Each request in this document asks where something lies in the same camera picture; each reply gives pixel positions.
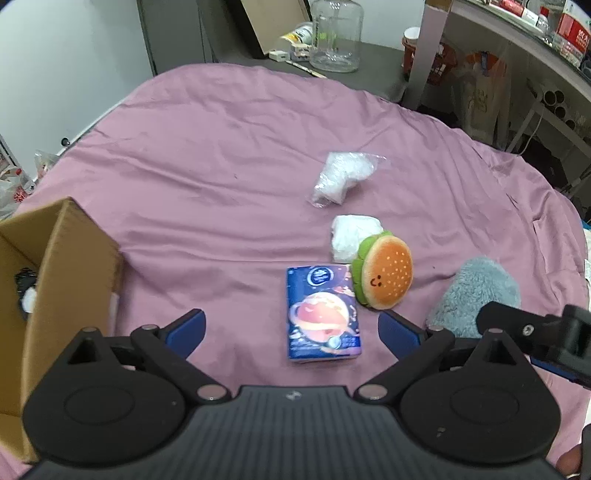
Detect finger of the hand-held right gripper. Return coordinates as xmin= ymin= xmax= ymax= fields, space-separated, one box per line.
xmin=476 ymin=301 xmax=591 ymax=365
xmin=531 ymin=357 xmax=591 ymax=391

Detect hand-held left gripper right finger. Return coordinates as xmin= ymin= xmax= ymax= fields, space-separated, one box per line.
xmin=355 ymin=310 xmax=532 ymax=403

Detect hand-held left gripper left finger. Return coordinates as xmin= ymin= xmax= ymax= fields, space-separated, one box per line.
xmin=60 ymin=308 xmax=232 ymax=403

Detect grey fluffy plush toy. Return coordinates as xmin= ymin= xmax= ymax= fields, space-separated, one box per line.
xmin=426 ymin=257 xmax=522 ymax=340

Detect hamburger plush toy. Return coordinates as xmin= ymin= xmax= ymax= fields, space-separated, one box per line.
xmin=350 ymin=231 xmax=413 ymax=310

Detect blue planet print tissue pack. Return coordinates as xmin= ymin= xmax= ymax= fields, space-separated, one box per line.
xmin=285 ymin=264 xmax=362 ymax=365

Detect white tissue pack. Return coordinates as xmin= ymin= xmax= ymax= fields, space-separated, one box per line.
xmin=331 ymin=215 xmax=384 ymax=264

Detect brown cardboard box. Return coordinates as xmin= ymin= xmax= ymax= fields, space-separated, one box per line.
xmin=0 ymin=197 xmax=124 ymax=464

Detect clear plastic bag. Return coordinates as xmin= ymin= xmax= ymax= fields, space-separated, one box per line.
xmin=310 ymin=151 xmax=389 ymax=207

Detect black and white plush toy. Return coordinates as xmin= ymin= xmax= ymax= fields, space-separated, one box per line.
xmin=14 ymin=269 xmax=40 ymax=315

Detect pink bedsheet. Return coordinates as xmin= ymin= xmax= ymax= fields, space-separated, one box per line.
xmin=0 ymin=62 xmax=591 ymax=480

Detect grey plastic bag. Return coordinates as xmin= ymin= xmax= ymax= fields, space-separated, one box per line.
xmin=34 ymin=150 xmax=61 ymax=178

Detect cardboard tubes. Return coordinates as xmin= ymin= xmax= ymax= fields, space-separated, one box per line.
xmin=542 ymin=88 xmax=578 ymax=130

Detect red container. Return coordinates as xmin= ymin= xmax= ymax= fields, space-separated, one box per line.
xmin=402 ymin=27 xmax=458 ymax=86

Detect thin wooden stick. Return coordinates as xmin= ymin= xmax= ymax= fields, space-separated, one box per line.
xmin=286 ymin=60 xmax=328 ymax=79

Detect grey desk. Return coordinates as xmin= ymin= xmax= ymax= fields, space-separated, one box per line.
xmin=402 ymin=0 xmax=591 ymax=139

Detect large bottle with red label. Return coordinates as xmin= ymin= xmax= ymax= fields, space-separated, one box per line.
xmin=551 ymin=0 xmax=591 ymax=70

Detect clear plastic water jug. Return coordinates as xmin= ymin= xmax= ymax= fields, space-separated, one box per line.
xmin=308 ymin=0 xmax=362 ymax=73

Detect white bottle with green label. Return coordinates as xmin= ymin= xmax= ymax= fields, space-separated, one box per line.
xmin=279 ymin=22 xmax=315 ymax=47

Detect black framed cardboard tray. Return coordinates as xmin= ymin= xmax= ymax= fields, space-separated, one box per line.
xmin=240 ymin=0 xmax=312 ymax=58

